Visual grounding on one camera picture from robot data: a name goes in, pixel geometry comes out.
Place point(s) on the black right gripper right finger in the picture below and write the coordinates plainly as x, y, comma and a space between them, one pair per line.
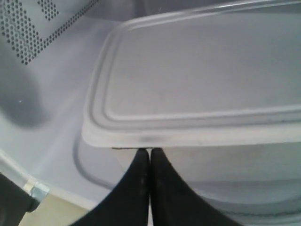
174, 203

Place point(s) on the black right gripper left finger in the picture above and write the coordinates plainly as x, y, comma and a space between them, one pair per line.
128, 203

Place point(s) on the white lidded plastic container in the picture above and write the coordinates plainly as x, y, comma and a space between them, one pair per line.
219, 90

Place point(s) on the white microwave oven body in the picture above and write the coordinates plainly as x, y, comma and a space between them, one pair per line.
48, 53

